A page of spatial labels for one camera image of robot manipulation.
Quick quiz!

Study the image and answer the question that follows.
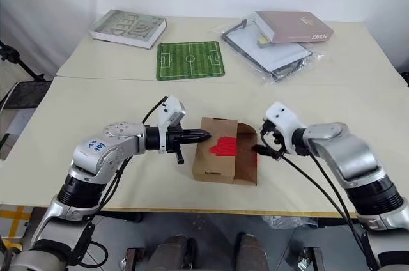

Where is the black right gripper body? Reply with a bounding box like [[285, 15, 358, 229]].
[[260, 119, 289, 158]]

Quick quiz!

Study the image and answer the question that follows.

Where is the dark rounded robot foot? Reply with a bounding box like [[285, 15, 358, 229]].
[[235, 231, 270, 271], [149, 234, 196, 271]]

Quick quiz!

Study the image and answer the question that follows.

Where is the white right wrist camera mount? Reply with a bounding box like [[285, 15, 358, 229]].
[[265, 101, 307, 156]]

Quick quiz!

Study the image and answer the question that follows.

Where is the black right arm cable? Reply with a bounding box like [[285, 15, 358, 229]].
[[259, 128, 381, 271]]

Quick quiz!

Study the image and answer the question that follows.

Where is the black tripod stand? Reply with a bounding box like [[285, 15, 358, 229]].
[[0, 40, 46, 82]]

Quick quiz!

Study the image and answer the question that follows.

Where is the dark woven panel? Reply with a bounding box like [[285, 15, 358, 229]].
[[0, 80, 54, 111]]

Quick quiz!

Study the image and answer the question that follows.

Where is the tablet in plastic bag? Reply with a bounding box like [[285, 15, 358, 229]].
[[212, 15, 329, 86]]

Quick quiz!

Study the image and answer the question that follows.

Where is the thick grey-green FEED book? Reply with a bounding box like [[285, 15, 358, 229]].
[[89, 9, 168, 50]]

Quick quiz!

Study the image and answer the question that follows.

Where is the green football field mat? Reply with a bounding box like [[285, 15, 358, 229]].
[[155, 40, 226, 81]]

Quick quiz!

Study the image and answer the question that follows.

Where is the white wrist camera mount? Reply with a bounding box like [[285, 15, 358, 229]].
[[157, 95, 188, 155], [265, 101, 307, 156]]

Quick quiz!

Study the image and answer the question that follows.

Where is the crumpled clear plastic wrap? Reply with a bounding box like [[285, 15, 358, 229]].
[[261, 214, 316, 231]]

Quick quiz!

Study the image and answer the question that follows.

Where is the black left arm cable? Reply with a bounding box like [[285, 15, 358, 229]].
[[76, 95, 169, 267]]

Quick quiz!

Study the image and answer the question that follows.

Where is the dark brown metal bracket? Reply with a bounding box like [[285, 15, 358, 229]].
[[302, 246, 323, 271], [125, 246, 145, 271]]

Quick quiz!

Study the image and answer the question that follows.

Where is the red tape seal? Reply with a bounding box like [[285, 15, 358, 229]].
[[208, 136, 239, 157]]

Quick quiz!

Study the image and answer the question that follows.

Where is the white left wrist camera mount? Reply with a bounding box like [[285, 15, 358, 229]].
[[157, 95, 188, 155]]

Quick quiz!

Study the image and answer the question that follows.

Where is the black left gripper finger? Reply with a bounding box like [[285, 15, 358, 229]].
[[182, 135, 212, 145], [182, 128, 211, 137]]

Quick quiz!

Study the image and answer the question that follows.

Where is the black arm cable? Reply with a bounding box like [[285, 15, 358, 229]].
[[259, 128, 381, 271], [76, 95, 169, 267]]

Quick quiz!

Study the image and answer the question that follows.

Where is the brown cardboard box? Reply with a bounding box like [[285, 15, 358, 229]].
[[192, 116, 259, 187]]

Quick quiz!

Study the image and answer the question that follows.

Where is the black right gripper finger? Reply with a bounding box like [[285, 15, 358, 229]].
[[251, 144, 273, 157], [259, 119, 276, 140]]

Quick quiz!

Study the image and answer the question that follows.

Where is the pinkish brown hardcover book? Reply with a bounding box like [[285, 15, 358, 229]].
[[254, 10, 335, 45]]

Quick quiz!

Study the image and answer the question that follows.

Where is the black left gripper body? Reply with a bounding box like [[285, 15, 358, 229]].
[[164, 127, 187, 166]]

